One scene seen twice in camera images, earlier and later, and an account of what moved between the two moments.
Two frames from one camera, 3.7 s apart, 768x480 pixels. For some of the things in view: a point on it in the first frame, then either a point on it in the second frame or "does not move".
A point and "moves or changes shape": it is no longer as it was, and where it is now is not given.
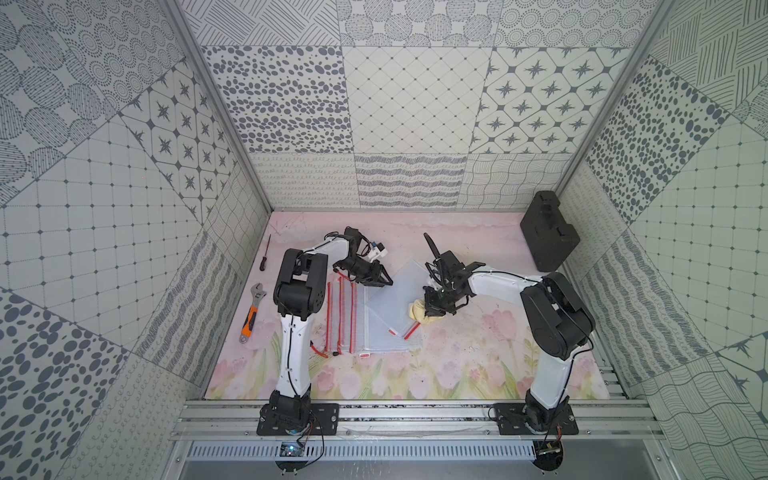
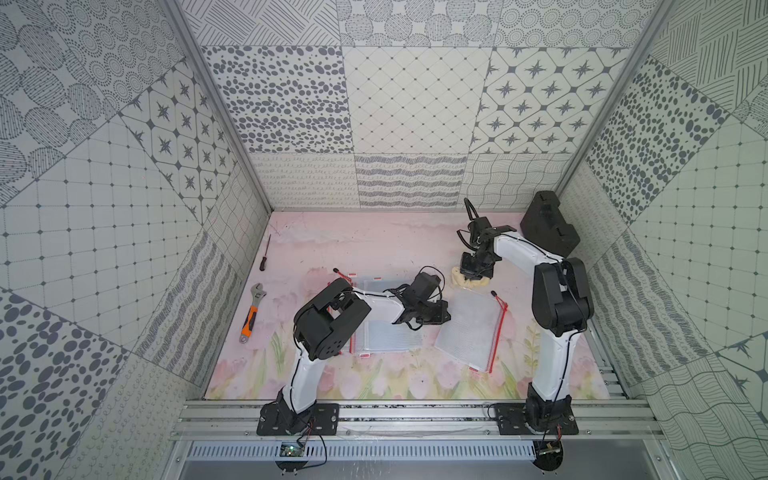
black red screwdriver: x=264 y=261 does not move
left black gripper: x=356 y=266 to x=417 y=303
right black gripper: x=431 y=306 to x=468 y=273
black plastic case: x=550 y=239 does not move
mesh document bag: x=389 y=305 moves or changes shape
